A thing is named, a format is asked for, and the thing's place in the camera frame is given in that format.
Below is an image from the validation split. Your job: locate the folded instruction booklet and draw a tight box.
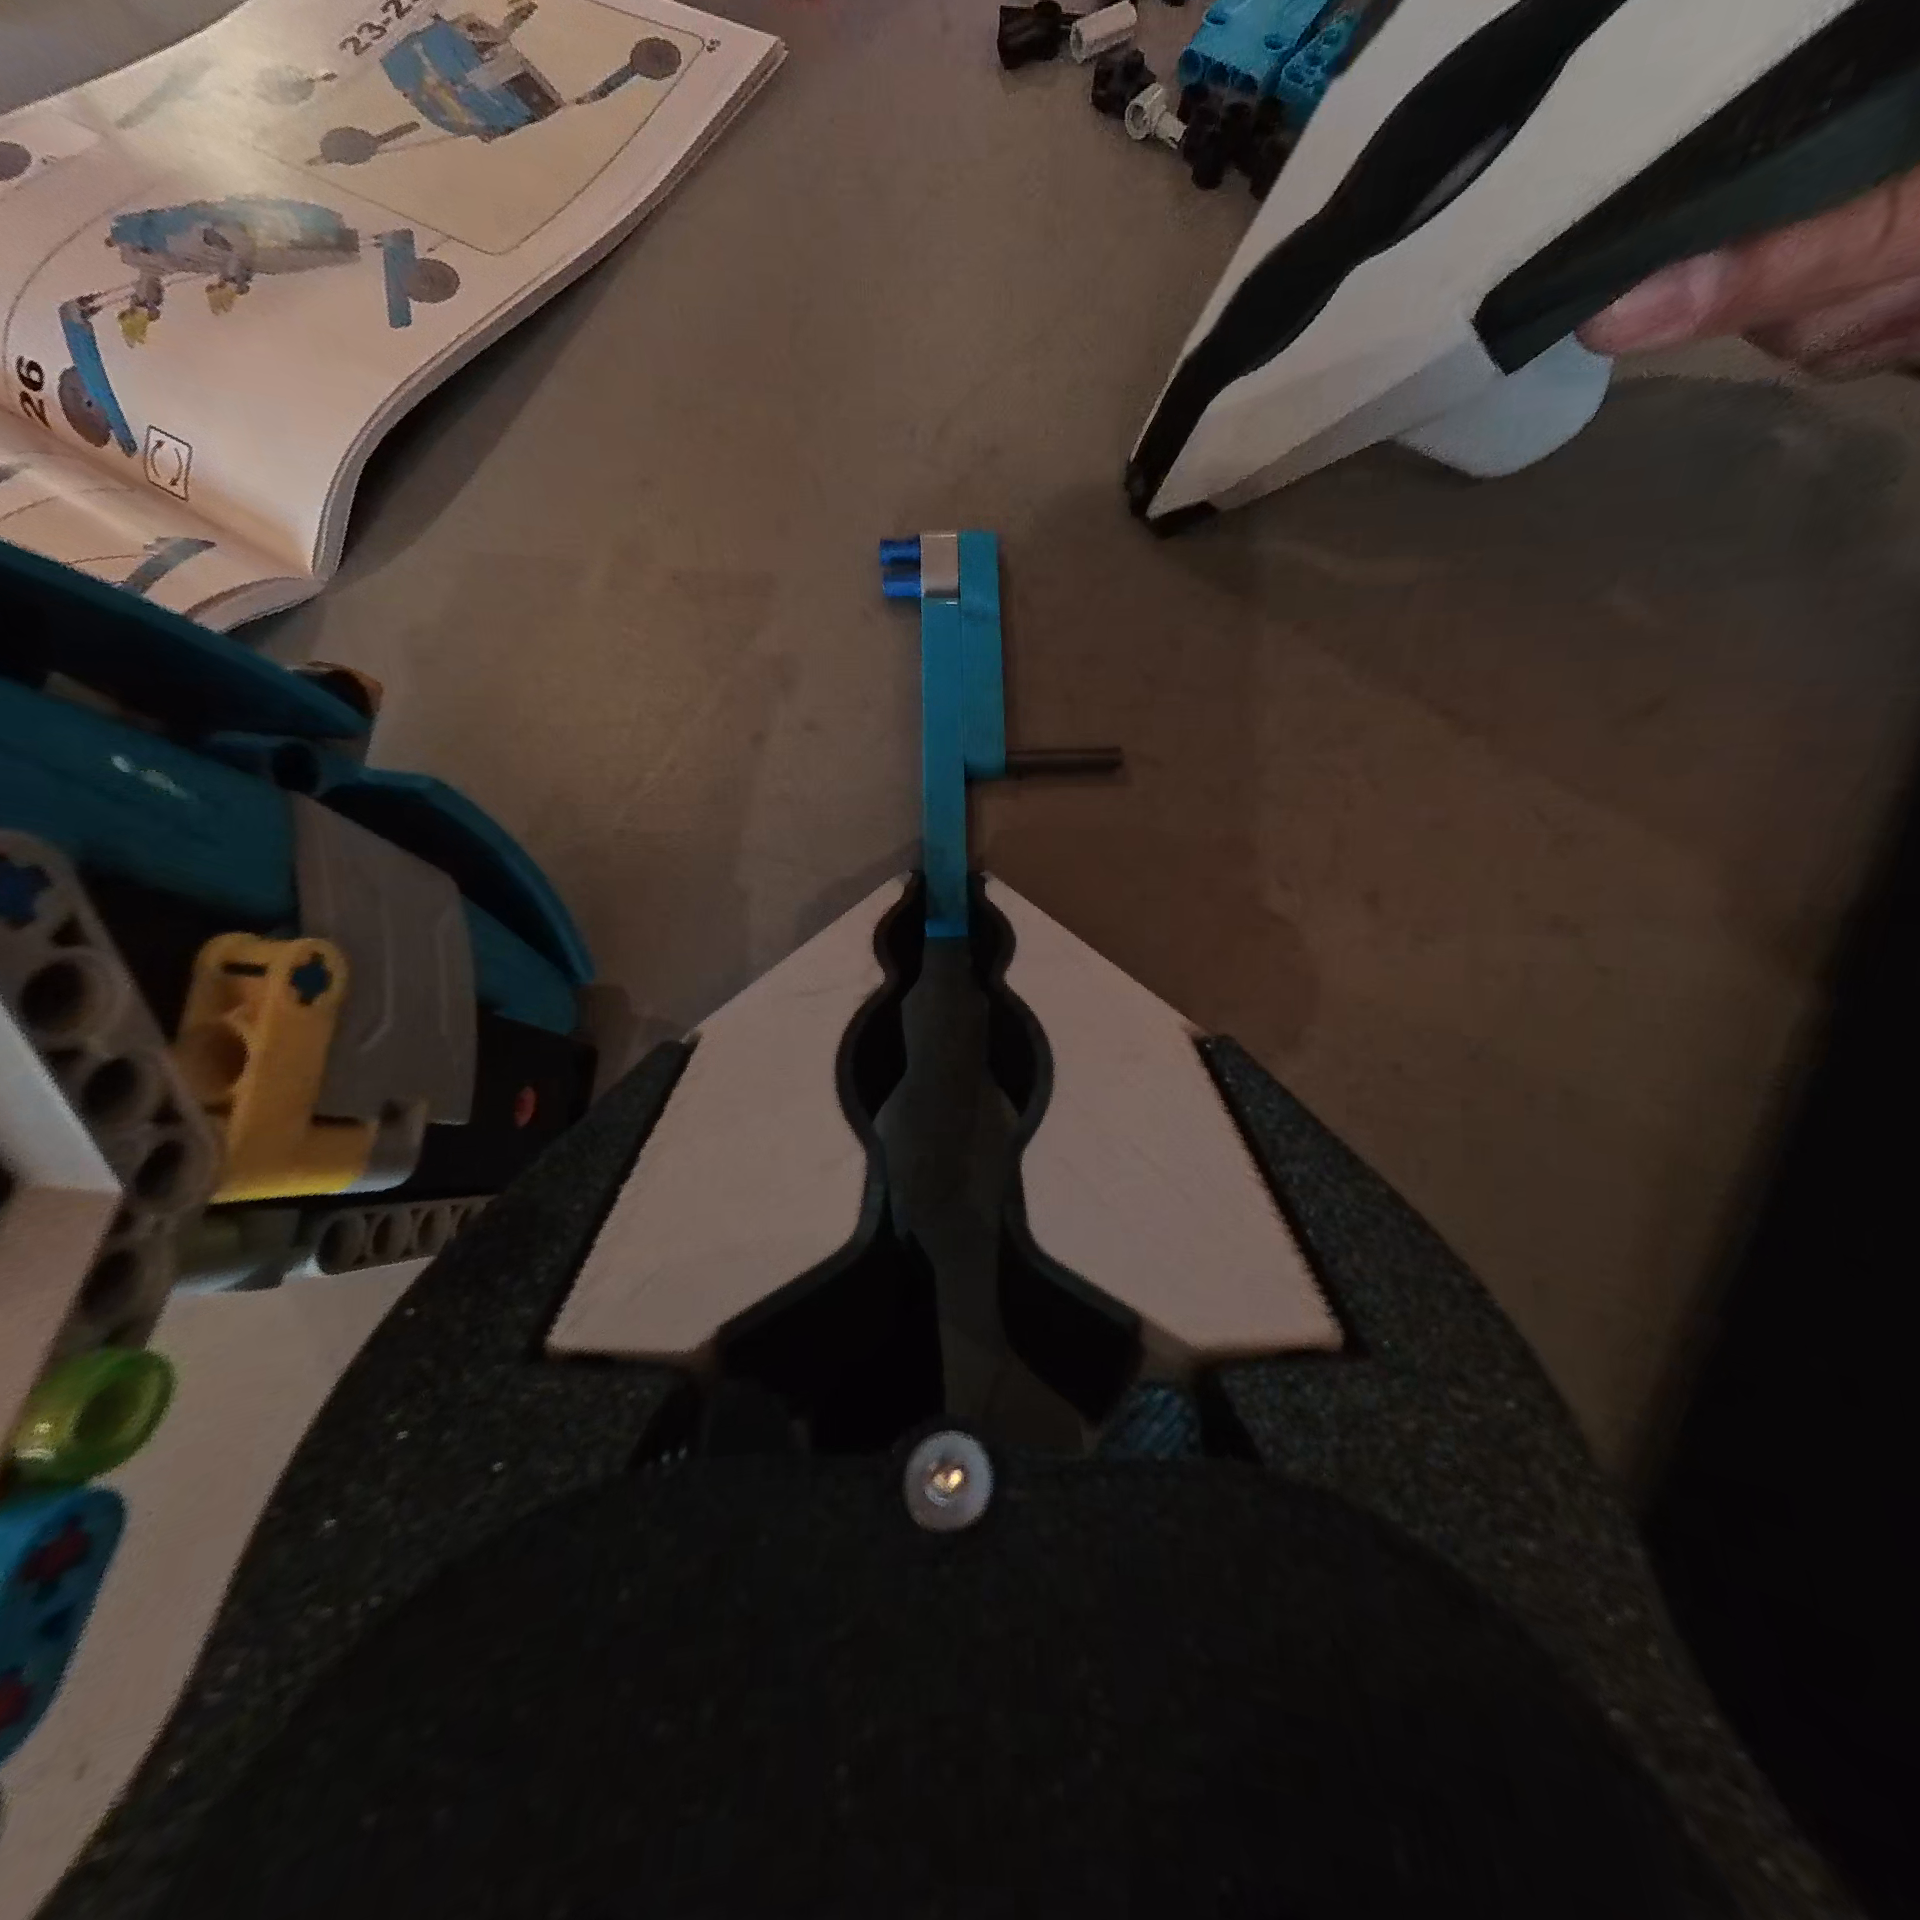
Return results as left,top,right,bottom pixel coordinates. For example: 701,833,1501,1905
0,0,791,634

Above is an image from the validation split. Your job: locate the person's right hand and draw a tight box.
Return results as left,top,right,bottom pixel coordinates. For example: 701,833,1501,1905
1586,176,1920,379

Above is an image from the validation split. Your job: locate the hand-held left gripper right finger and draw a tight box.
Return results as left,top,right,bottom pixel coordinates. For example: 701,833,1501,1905
970,877,1346,1363

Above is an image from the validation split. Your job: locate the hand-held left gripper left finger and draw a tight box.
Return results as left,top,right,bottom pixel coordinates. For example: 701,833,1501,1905
543,873,922,1363

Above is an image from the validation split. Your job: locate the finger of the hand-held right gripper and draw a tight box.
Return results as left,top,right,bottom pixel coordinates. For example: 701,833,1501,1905
1124,0,1648,484
1136,0,1871,528

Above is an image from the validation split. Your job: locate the teal short beam with pins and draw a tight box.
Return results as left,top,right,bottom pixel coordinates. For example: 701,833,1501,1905
872,528,1005,784

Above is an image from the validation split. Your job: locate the blue grey toy robot model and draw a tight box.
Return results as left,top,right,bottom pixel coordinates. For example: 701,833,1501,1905
0,539,606,1772

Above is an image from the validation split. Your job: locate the teal long holed beam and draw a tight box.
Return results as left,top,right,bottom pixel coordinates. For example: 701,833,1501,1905
920,600,980,945

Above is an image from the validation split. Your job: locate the pile of small building pieces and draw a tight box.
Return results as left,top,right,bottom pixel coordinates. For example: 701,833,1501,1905
993,0,1385,201

